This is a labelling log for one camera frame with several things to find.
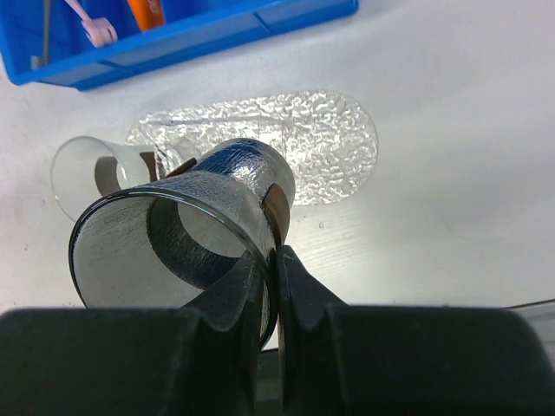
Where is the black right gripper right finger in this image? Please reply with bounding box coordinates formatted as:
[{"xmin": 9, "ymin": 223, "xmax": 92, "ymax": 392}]
[{"xmin": 275, "ymin": 246, "xmax": 554, "ymax": 415}]

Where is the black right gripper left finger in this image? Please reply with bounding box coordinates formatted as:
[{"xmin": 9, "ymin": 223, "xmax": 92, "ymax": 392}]
[{"xmin": 1, "ymin": 255, "xmax": 264, "ymax": 415}]

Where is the blue tinted cup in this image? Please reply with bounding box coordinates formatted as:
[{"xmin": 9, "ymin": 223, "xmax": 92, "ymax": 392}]
[{"xmin": 68, "ymin": 137, "xmax": 297, "ymax": 350}]

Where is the clear cup brown band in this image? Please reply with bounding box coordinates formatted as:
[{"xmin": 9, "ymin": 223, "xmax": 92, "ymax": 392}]
[{"xmin": 50, "ymin": 136, "xmax": 201, "ymax": 222}]

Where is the orange toothpaste tube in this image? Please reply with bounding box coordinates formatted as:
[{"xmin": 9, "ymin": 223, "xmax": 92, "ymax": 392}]
[{"xmin": 127, "ymin": 0, "xmax": 166, "ymax": 32}]

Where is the clear textured oval tray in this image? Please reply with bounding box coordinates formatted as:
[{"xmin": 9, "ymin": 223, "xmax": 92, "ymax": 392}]
[{"xmin": 125, "ymin": 90, "xmax": 378, "ymax": 206}]

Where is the grey toothbrush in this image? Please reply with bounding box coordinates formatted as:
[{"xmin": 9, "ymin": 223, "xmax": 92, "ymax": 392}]
[{"xmin": 30, "ymin": 0, "xmax": 52, "ymax": 70}]

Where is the pink toothbrush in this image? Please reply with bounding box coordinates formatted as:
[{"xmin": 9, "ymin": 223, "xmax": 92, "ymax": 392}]
[{"xmin": 65, "ymin": 0, "xmax": 118, "ymax": 48}]

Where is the blue plastic divided bin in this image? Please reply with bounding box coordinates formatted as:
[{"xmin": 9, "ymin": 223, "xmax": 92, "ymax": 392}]
[{"xmin": 1, "ymin": 1, "xmax": 359, "ymax": 91}]

